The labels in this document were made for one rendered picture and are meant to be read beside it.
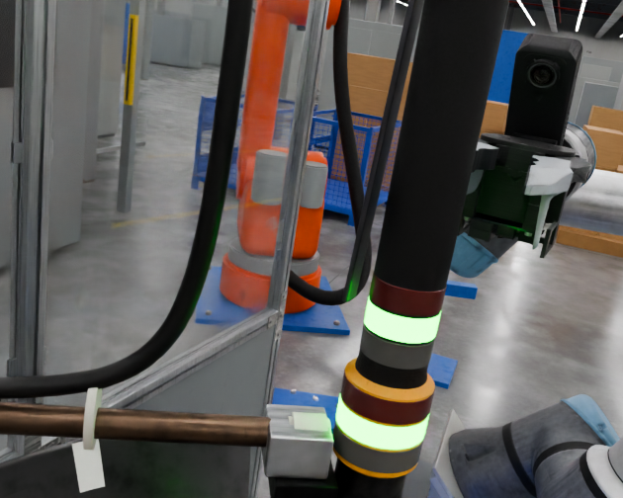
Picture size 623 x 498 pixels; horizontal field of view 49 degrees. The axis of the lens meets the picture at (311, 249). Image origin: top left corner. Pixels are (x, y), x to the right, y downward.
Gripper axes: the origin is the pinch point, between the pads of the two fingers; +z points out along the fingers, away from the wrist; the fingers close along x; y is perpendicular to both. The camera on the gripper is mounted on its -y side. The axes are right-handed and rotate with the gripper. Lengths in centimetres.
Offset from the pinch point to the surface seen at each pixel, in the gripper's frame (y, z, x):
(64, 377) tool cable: 9.6, 24.2, 11.5
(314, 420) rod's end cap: 11.0, 17.7, 2.1
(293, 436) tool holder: 11.2, 19.2, 2.4
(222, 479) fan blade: 24.4, 8.3, 12.1
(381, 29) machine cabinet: -31, -969, 399
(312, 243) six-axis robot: 116, -327, 162
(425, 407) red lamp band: 9.1, 16.1, -2.5
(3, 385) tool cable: 10.1, 25.7, 13.5
